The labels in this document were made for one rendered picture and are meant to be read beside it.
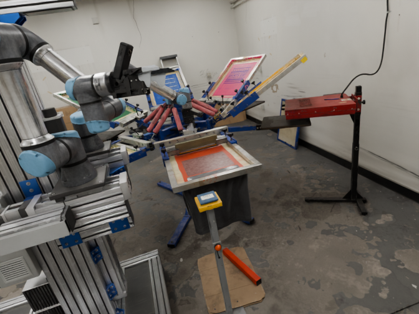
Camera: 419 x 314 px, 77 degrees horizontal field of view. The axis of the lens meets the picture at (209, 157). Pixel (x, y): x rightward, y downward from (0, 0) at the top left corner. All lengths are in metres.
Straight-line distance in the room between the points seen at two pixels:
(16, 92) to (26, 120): 0.10
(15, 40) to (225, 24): 5.62
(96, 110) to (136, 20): 5.29
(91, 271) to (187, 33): 5.33
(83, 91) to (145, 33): 5.26
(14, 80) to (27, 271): 1.01
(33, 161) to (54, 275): 0.84
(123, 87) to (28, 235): 0.71
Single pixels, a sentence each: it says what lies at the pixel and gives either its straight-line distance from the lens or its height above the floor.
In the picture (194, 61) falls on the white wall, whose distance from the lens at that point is 6.27.
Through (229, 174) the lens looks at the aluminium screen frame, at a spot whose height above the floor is 0.98.
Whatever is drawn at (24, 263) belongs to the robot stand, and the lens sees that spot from 1.71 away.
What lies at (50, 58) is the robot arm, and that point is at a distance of 1.18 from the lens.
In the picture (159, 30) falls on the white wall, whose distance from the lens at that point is 6.20.
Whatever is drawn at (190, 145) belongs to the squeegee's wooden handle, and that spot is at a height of 1.02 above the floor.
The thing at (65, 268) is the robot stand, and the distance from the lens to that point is 1.77.
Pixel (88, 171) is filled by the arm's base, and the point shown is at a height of 1.30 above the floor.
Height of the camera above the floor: 1.70
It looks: 22 degrees down
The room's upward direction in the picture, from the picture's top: 10 degrees counter-clockwise
